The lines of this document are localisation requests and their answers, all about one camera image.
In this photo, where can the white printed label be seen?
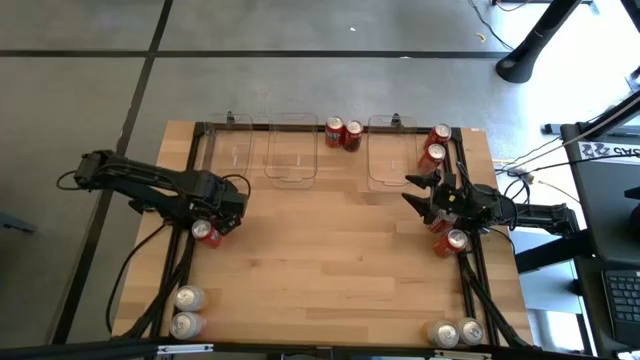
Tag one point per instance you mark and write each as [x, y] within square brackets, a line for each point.
[600, 150]

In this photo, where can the black camera mount beam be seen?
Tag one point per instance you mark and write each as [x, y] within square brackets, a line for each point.
[100, 350]

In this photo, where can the black stand leg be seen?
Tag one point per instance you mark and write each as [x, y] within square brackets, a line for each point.
[535, 40]

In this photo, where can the black keyboard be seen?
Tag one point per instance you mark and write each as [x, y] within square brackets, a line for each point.
[625, 300]

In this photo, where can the black desk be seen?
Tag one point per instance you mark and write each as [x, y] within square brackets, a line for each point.
[600, 200]

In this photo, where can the red can with blue label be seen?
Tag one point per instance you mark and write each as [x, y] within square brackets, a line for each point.
[431, 159]
[334, 132]
[439, 135]
[450, 243]

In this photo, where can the black aluminium table frame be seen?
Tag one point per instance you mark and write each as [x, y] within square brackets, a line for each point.
[194, 150]

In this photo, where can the grey floor object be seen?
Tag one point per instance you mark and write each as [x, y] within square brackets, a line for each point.
[15, 223]

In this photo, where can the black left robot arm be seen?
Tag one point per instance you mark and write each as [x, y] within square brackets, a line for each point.
[150, 179]

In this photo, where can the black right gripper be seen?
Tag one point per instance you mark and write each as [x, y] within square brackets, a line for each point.
[452, 200]

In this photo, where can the black frame clamp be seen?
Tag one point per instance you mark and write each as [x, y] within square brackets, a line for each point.
[230, 118]
[395, 120]

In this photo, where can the silver soda can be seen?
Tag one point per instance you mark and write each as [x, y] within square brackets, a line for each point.
[186, 325]
[443, 334]
[189, 298]
[470, 331]

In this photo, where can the clear plastic bin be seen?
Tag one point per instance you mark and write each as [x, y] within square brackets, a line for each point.
[291, 155]
[392, 160]
[227, 150]

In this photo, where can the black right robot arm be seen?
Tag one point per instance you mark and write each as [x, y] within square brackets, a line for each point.
[542, 216]

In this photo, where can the red Coca-Cola can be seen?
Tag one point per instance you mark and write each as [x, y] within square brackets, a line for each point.
[442, 223]
[206, 234]
[353, 137]

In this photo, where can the yellow floor scrap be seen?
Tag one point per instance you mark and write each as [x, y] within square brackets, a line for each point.
[480, 36]

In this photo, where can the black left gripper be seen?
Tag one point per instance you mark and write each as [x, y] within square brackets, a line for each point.
[231, 200]

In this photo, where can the silver beam bracket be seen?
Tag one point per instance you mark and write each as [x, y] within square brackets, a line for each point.
[462, 355]
[185, 349]

